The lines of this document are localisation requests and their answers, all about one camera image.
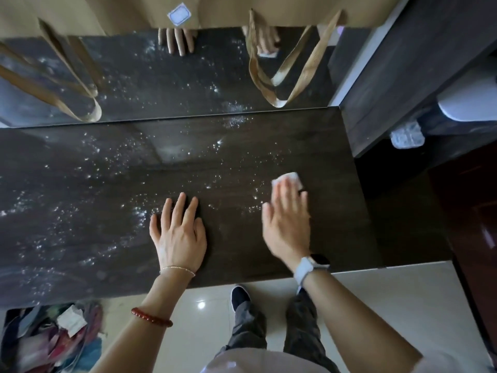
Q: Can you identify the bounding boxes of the person's right hand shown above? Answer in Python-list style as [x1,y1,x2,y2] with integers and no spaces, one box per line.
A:
[262,178,312,265]

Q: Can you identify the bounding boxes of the person's left hand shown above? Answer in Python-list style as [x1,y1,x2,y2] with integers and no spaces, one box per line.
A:
[149,192,207,273]

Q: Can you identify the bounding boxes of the white wiping cloth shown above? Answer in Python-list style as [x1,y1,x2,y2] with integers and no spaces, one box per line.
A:
[271,172,304,192]

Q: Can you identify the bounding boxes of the person's left forearm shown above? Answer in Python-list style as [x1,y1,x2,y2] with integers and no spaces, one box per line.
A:
[89,268,196,373]

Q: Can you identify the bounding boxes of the person's right forearm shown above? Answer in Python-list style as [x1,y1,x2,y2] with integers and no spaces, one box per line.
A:
[298,268,425,373]

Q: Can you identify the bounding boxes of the white smartwatch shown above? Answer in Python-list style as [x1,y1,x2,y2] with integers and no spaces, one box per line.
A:
[293,254,331,286]

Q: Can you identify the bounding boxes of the black shoe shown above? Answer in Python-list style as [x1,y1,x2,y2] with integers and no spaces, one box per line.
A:
[231,285,251,312]

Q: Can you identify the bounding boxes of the grey trousers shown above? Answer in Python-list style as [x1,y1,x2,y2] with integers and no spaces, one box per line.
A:
[214,287,341,373]

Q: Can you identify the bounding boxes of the crumpled white paper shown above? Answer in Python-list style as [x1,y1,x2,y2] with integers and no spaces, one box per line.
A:
[57,305,88,338]

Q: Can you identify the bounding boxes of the clear plastic container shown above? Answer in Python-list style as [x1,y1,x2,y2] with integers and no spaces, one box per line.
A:
[390,120,425,150]

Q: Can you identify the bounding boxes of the white shirt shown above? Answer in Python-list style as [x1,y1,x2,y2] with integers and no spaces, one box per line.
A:
[200,349,334,373]

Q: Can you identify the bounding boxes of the pile of colourful clothes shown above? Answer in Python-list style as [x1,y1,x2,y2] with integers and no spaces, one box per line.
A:
[0,302,105,373]

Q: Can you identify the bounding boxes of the dark wooden cabinet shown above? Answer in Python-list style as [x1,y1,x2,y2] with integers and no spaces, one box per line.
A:
[328,0,497,159]

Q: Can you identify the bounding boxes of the white sticker label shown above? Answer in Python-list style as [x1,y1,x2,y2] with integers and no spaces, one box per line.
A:
[166,2,190,27]

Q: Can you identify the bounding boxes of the white rounded fixture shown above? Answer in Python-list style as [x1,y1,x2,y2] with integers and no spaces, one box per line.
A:
[436,67,497,123]

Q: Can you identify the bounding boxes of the thin gold bracelet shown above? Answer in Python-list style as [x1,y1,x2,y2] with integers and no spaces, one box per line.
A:
[159,266,196,278]

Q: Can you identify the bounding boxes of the red bead bracelet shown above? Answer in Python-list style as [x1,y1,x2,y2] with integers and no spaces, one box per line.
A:
[131,307,174,328]

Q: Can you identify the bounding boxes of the wall mirror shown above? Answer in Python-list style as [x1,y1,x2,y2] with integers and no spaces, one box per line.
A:
[0,25,343,129]

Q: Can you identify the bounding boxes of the tan woven bag strap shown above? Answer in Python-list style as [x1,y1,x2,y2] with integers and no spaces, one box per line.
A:
[0,18,103,123]

